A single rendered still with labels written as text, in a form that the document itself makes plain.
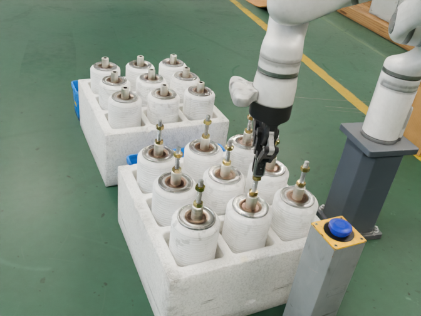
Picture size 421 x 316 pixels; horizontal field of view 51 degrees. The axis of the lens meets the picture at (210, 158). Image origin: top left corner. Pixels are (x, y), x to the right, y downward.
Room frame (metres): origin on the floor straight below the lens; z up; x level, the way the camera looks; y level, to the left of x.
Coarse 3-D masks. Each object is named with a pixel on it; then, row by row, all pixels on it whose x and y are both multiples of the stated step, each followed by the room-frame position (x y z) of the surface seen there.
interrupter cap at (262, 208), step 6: (234, 198) 0.73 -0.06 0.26; (240, 198) 0.74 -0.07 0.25; (246, 198) 0.74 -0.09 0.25; (258, 198) 0.75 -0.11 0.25; (234, 204) 0.71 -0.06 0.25; (240, 204) 0.72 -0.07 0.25; (258, 204) 0.73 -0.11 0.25; (264, 204) 0.73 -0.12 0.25; (234, 210) 0.70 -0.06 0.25; (240, 210) 0.70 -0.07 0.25; (246, 210) 0.70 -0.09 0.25; (252, 210) 0.71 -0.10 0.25; (258, 210) 0.71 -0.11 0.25; (264, 210) 0.71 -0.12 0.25; (246, 216) 0.68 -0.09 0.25; (252, 216) 0.68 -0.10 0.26; (258, 216) 0.68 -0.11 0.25
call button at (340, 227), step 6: (330, 222) 0.60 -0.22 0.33; (336, 222) 0.61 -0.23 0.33; (342, 222) 0.61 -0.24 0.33; (330, 228) 0.59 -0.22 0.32; (336, 228) 0.59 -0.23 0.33; (342, 228) 0.59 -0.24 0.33; (348, 228) 0.59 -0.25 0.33; (336, 234) 0.59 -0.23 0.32; (342, 234) 0.58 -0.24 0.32; (348, 234) 0.58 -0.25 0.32
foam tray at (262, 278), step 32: (128, 192) 0.81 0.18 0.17; (128, 224) 0.80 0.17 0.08; (160, 256) 0.61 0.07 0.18; (224, 256) 0.64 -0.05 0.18; (256, 256) 0.65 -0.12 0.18; (288, 256) 0.68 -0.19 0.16; (160, 288) 0.59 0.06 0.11; (192, 288) 0.58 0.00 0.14; (224, 288) 0.61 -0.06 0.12; (256, 288) 0.65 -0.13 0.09; (288, 288) 0.69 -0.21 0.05
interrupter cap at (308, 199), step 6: (288, 186) 0.80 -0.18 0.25; (282, 192) 0.78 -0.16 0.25; (288, 192) 0.78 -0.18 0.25; (306, 192) 0.79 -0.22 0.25; (282, 198) 0.76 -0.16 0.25; (288, 198) 0.76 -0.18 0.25; (306, 198) 0.77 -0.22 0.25; (312, 198) 0.77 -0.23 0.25; (288, 204) 0.74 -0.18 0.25; (294, 204) 0.74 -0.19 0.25; (300, 204) 0.74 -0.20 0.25; (306, 204) 0.75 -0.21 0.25; (312, 204) 0.75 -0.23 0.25
